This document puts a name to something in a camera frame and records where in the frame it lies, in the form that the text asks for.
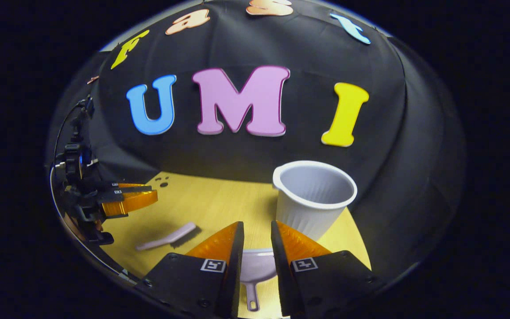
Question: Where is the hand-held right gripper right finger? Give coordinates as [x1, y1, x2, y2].
[270, 220, 380, 319]

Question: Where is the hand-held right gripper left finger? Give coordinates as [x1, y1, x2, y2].
[142, 221, 245, 319]

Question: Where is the lilac dustpan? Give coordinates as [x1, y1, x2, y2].
[240, 248, 278, 312]

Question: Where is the small lilac broom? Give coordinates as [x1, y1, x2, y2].
[135, 222, 199, 252]

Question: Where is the white ribbed garbage bin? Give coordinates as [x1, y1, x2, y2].
[273, 160, 358, 242]

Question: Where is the yellow wooden desktop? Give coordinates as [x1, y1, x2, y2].
[100, 171, 373, 319]

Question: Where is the black backdrop cloth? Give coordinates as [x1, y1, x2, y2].
[45, 0, 468, 284]

